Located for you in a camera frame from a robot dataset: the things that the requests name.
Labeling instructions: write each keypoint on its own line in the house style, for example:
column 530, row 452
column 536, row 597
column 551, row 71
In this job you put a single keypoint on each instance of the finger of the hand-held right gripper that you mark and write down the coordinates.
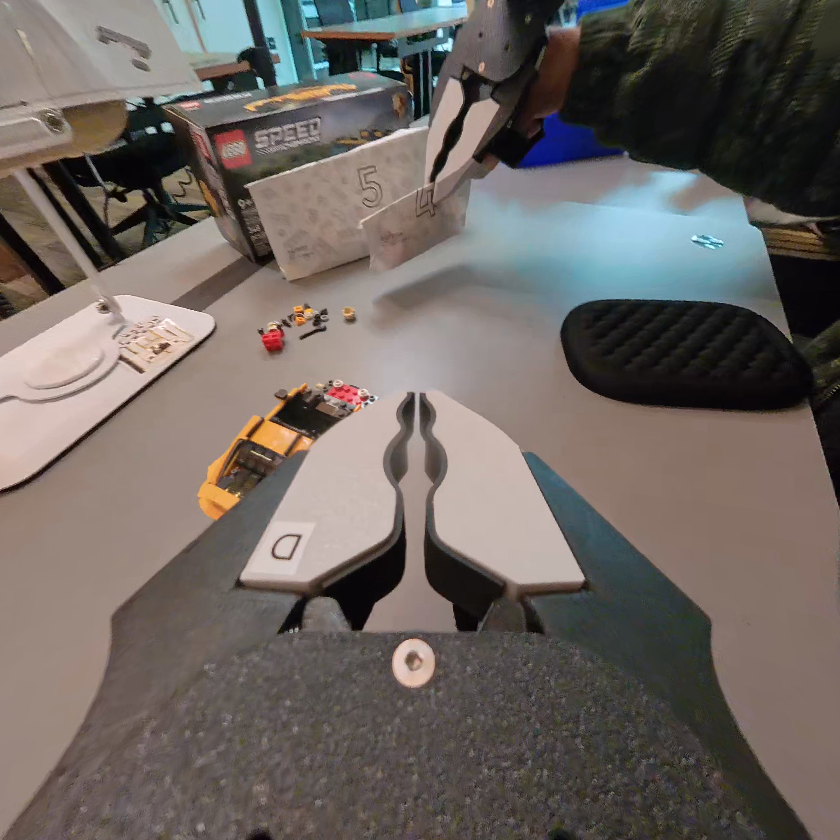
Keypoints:
column 441, row 124
column 482, row 134

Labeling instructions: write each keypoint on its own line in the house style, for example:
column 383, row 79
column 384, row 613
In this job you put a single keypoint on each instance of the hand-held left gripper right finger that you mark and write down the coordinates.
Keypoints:
column 499, row 512

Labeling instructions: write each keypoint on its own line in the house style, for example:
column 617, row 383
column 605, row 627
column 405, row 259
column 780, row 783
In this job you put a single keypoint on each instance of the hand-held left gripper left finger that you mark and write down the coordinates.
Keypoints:
column 328, row 505

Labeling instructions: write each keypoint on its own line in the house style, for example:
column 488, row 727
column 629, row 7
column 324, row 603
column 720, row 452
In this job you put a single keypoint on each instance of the yellow lego car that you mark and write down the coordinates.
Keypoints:
column 262, row 453

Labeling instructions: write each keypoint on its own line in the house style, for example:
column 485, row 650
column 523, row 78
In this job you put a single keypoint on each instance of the small white numbered paper bag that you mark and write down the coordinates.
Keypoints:
column 407, row 226

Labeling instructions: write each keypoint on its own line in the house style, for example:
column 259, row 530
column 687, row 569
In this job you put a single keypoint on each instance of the black lego set box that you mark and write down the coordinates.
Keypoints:
column 275, row 131

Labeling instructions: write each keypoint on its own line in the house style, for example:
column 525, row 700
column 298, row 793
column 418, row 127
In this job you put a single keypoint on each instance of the pile of small lego pieces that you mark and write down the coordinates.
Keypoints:
column 272, row 341

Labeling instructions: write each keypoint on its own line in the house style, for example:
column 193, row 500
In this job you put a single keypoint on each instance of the person's right hand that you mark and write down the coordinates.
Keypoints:
column 554, row 72

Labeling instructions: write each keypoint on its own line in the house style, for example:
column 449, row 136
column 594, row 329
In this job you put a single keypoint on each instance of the blue container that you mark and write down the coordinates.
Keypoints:
column 571, row 148

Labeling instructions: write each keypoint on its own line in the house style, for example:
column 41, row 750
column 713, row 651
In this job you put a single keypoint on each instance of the wooden background table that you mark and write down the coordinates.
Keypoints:
column 387, row 26

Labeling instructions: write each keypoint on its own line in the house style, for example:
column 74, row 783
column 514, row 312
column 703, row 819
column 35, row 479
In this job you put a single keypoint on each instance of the large white numbered paper bag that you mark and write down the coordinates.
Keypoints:
column 315, row 210

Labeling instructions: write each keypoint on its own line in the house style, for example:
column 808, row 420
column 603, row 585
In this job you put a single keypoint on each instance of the black office chair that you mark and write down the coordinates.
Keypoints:
column 141, row 170
column 259, row 65

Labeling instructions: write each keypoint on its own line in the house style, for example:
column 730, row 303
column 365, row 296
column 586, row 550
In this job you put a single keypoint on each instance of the long wooden background desk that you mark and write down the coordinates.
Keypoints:
column 223, row 65

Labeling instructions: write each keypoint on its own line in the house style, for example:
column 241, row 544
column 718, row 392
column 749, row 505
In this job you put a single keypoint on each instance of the sticker sheet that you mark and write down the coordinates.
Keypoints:
column 154, row 344

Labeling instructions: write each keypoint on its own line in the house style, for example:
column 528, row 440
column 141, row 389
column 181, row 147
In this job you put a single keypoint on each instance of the black wrist rest pad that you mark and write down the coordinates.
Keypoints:
column 682, row 354

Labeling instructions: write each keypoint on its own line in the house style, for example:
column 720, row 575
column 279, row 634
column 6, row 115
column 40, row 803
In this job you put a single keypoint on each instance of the clear plastic scrap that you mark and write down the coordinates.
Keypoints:
column 707, row 241

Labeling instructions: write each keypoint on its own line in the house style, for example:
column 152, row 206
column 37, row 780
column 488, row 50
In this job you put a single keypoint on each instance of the person's torso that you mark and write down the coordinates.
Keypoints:
column 828, row 367

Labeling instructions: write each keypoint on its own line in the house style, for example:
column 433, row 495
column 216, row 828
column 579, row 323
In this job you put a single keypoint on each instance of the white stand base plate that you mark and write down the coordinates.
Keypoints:
column 59, row 387

